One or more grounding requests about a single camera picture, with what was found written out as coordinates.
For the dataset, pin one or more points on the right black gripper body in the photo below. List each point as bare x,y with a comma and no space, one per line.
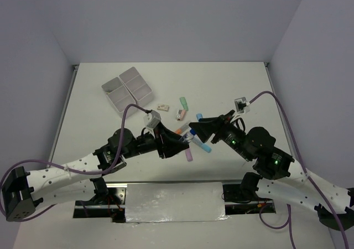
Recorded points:
231,136

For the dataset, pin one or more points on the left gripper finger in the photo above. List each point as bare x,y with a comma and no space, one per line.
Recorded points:
166,136
170,147

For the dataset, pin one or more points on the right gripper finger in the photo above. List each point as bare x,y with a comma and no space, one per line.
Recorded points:
219,119
205,128

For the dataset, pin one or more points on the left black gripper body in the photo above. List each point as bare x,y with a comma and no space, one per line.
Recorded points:
148,142

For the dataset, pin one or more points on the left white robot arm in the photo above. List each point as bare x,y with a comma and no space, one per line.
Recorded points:
25,191

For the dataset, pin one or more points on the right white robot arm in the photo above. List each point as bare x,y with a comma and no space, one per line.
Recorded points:
276,174

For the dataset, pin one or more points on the orange grey highlighter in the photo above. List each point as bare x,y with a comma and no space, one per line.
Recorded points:
183,128

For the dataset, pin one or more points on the light blue highlighter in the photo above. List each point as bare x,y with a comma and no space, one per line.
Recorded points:
203,146

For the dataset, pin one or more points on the blue transparent case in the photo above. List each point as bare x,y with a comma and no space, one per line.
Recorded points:
199,116

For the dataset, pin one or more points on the purple pink highlighter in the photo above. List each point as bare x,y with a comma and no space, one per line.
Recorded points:
188,155

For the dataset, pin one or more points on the pink white mini stapler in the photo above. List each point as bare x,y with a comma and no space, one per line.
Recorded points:
180,114

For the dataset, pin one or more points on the staples box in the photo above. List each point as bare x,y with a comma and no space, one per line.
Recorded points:
163,107

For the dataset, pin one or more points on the green transparent case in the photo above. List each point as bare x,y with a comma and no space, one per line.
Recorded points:
184,103

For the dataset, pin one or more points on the right white divided container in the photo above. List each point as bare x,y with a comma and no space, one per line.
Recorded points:
137,86

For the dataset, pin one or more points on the white divided container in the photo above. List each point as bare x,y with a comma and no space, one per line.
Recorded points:
137,86
120,97

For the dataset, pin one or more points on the left white divided container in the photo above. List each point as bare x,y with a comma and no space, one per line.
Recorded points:
120,97

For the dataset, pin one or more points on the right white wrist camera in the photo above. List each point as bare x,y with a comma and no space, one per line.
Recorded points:
242,105

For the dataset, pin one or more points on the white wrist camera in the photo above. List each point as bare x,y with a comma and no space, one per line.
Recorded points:
242,105
152,119

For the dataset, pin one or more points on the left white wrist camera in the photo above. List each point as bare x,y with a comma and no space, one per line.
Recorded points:
152,119

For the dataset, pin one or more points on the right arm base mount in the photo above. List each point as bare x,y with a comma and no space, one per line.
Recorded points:
241,198

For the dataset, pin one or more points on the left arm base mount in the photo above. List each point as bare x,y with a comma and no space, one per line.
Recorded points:
108,201

